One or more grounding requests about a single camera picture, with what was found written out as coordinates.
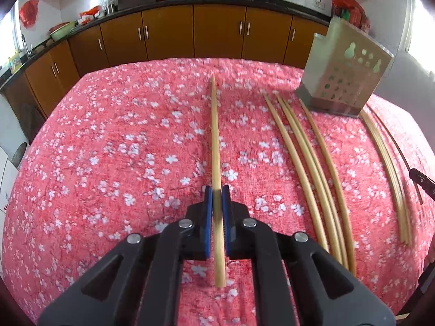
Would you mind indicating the red floral tablecloth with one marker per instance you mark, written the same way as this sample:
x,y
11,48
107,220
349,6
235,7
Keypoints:
x,y
128,150

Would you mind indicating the beige perforated utensil holder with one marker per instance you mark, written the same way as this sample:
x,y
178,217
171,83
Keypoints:
x,y
343,69

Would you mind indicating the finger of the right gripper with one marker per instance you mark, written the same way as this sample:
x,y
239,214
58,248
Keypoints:
x,y
426,183

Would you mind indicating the lower kitchen cabinets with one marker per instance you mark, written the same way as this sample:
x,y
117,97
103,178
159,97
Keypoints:
x,y
180,31

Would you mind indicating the red bags and bottles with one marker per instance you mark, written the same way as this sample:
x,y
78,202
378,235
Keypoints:
x,y
352,12

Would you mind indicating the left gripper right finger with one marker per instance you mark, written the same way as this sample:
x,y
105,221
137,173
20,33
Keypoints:
x,y
296,281

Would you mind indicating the yellow dish soap bottle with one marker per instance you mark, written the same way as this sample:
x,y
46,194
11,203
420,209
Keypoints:
x,y
15,62

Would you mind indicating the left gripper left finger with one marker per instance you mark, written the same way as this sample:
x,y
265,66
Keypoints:
x,y
138,281

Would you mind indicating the window right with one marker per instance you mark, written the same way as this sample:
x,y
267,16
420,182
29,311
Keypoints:
x,y
421,44

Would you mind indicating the red plastic bag on wall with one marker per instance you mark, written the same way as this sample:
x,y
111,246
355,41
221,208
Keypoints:
x,y
28,13

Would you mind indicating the green basin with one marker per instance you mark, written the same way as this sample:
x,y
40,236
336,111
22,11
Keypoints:
x,y
62,31

